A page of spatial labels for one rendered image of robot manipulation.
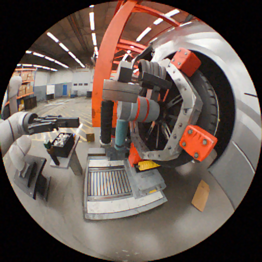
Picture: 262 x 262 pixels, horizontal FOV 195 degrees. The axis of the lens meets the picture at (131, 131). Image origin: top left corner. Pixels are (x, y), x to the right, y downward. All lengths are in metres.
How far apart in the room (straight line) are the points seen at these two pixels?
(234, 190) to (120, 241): 0.88
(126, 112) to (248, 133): 0.50
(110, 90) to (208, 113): 0.30
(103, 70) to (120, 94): 0.67
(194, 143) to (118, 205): 0.79
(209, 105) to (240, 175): 0.29
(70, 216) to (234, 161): 1.17
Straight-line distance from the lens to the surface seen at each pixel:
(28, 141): 1.07
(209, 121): 0.30
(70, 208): 1.02
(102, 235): 0.96
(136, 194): 0.83
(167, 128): 0.43
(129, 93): 0.20
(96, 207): 0.86
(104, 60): 0.88
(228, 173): 0.39
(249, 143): 0.38
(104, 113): 0.21
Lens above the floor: 0.92
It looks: 27 degrees down
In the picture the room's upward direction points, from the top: 11 degrees clockwise
